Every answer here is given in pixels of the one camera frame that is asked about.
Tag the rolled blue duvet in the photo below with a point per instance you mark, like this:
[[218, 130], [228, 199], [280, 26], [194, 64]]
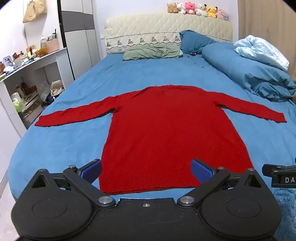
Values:
[[242, 67]]

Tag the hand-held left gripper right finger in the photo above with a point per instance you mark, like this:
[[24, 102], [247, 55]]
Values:
[[200, 172]]

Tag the blue pillow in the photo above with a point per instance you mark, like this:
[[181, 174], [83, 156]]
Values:
[[194, 41]]

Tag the white and grey wardrobe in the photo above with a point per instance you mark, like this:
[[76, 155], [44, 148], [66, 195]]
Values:
[[78, 41]]

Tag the bed with blue sheet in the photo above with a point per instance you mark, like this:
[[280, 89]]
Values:
[[138, 76]]

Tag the beige hanging bag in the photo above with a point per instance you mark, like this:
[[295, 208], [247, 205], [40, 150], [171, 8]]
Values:
[[34, 10]]

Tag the red knit sweater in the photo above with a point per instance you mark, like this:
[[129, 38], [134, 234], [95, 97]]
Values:
[[161, 127]]

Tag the row of plush toys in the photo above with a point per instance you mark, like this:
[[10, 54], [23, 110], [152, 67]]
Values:
[[196, 9]]

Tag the blue shaggy rug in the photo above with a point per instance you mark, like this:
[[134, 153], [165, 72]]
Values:
[[286, 208]]

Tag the cream quilted headboard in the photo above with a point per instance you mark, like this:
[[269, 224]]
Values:
[[143, 27]]

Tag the light blue crumpled blanket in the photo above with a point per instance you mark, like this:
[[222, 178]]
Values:
[[261, 49]]

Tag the green pillow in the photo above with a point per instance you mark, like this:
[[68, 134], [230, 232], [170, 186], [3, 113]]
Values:
[[150, 52]]

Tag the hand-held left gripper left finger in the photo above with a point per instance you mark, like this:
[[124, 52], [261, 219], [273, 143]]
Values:
[[93, 169]]

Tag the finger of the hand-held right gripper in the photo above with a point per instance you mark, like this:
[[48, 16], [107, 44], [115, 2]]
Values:
[[268, 168]]

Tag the white shelf desk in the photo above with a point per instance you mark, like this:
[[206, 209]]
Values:
[[34, 62]]

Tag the pink woven basket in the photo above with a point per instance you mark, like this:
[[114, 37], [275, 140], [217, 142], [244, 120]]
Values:
[[52, 45]]

